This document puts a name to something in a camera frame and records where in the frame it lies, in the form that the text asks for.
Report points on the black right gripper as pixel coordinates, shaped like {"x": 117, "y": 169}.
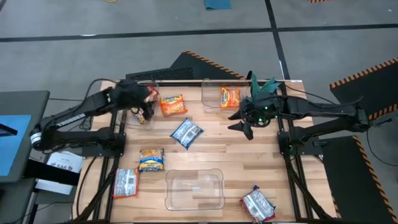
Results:
{"x": 261, "y": 109}

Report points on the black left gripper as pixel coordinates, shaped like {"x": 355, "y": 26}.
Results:
{"x": 130, "y": 93}

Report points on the orange Maruchan noodle packet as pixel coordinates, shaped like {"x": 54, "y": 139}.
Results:
{"x": 230, "y": 97}
{"x": 173, "y": 104}

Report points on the yellow blue noodle packet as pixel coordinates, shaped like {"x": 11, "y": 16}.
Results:
{"x": 151, "y": 159}

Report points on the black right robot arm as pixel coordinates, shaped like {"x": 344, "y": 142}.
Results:
{"x": 326, "y": 110}

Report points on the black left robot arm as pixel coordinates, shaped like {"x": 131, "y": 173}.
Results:
{"x": 71, "y": 118}

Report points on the clear plastic bin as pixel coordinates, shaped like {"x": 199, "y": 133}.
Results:
{"x": 211, "y": 93}
{"x": 194, "y": 189}
{"x": 130, "y": 123}

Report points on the black hazard-striped floor mat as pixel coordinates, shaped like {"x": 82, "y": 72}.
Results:
{"x": 186, "y": 67}
{"x": 348, "y": 186}
{"x": 367, "y": 87}

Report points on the silver orange noodle packet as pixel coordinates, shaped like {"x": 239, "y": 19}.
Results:
{"x": 126, "y": 183}

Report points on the silver red blue noodle packet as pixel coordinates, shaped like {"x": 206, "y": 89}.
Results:
{"x": 257, "y": 205}

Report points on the white printed paper sheet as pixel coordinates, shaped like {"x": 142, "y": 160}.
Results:
{"x": 65, "y": 161}

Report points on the grey desk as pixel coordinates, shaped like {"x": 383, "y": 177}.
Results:
{"x": 18, "y": 102}

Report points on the black table frame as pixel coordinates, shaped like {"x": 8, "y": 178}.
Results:
{"x": 292, "y": 174}

